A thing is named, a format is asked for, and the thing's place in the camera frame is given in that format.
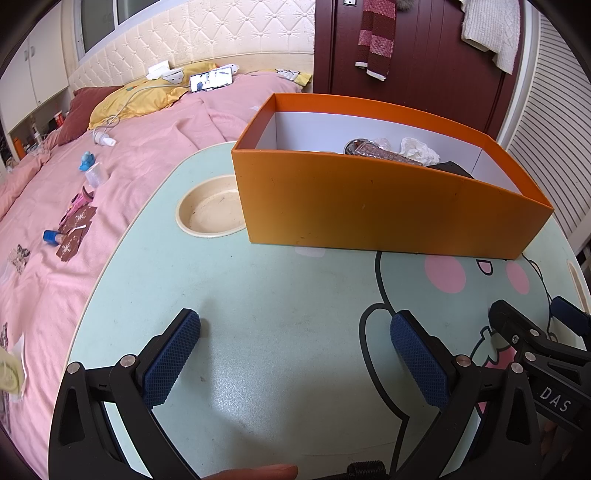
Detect white charging cable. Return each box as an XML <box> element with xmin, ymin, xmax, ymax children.
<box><xmin>92</xmin><ymin>83</ymin><xmax>155</xmax><ymax>134</ymax></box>

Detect white louvered closet door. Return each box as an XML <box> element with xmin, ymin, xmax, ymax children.
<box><xmin>496</xmin><ymin>9</ymin><xmax>591</xmax><ymax>254</ymax></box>

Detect red striped scarf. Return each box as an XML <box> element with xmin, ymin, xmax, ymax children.
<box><xmin>355</xmin><ymin>0</ymin><xmax>398</xmax><ymax>83</ymax></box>

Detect person's left hand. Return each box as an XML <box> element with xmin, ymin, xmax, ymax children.
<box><xmin>203</xmin><ymin>464</ymin><xmax>300</xmax><ymax>480</ymax></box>

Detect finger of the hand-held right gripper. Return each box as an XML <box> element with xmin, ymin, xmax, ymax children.
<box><xmin>551</xmin><ymin>296</ymin><xmax>591</xmax><ymax>344</ymax></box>
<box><xmin>489</xmin><ymin>299</ymin><xmax>591</xmax><ymax>370</ymax></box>

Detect dark red wooden door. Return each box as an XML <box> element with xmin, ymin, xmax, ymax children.
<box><xmin>314</xmin><ymin>0</ymin><xmax>527</xmax><ymax>139</ymax></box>

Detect brown snack packet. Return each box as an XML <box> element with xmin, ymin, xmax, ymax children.
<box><xmin>358</xmin><ymin>142</ymin><xmax>423</xmax><ymax>166</ymax></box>

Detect light green cartoon desktop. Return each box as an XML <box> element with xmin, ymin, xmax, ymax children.
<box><xmin>62</xmin><ymin>141</ymin><xmax>591</xmax><ymax>480</ymax></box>

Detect orange cardboard box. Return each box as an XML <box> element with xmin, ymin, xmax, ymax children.
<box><xmin>231</xmin><ymin>93</ymin><xmax>554</xmax><ymax>260</ymax></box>

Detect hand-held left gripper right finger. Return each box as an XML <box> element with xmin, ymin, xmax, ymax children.
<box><xmin>390</xmin><ymin>309</ymin><xmax>543</xmax><ymax>480</ymax></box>

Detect black pouch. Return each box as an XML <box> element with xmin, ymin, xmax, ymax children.
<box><xmin>429</xmin><ymin>161</ymin><xmax>476</xmax><ymax>182</ymax></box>

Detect small yellow printed pillow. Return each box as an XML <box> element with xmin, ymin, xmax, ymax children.
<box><xmin>274</xmin><ymin>68</ymin><xmax>312</xmax><ymax>88</ymax></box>

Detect dark red pillow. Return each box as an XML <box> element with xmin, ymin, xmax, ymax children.
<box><xmin>56</xmin><ymin>85</ymin><xmax>125</xmax><ymax>147</ymax></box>

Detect large yellow pillow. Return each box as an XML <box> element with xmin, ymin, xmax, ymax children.
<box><xmin>88</xmin><ymin>62</ymin><xmax>220</xmax><ymax>131</ymax></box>

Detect pink blanket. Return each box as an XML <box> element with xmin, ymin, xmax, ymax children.
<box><xmin>0</xmin><ymin>69</ymin><xmax>315</xmax><ymax>480</ymax></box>

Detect white tissue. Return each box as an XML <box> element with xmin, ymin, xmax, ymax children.
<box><xmin>399</xmin><ymin>137</ymin><xmax>439</xmax><ymax>167</ymax></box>

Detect smartphone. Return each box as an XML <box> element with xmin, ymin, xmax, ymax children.
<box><xmin>189</xmin><ymin>66</ymin><xmax>234</xmax><ymax>93</ymax></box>

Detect cream tufted headboard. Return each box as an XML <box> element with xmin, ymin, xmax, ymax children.
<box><xmin>67</xmin><ymin>0</ymin><xmax>317</xmax><ymax>93</ymax></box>

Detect white cabinet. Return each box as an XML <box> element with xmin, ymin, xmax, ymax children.
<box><xmin>0</xmin><ymin>14</ymin><xmax>75</xmax><ymax>162</ymax></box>

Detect white knitted sweater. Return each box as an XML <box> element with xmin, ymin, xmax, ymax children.
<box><xmin>459</xmin><ymin>0</ymin><xmax>522</xmax><ymax>75</ymax></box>

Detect window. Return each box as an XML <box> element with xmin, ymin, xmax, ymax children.
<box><xmin>76</xmin><ymin>0</ymin><xmax>195</xmax><ymax>61</ymax></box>

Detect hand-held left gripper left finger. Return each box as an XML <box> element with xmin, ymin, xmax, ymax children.
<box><xmin>48</xmin><ymin>308</ymin><xmax>201</xmax><ymax>480</ymax></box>

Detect pale yellow pouch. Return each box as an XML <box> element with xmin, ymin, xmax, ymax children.
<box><xmin>0</xmin><ymin>346</ymin><xmax>26</xmax><ymax>398</ymax></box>

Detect clear plastic cup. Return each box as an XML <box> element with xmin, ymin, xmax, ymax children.
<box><xmin>84</xmin><ymin>165</ymin><xmax>108</xmax><ymax>189</ymax></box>

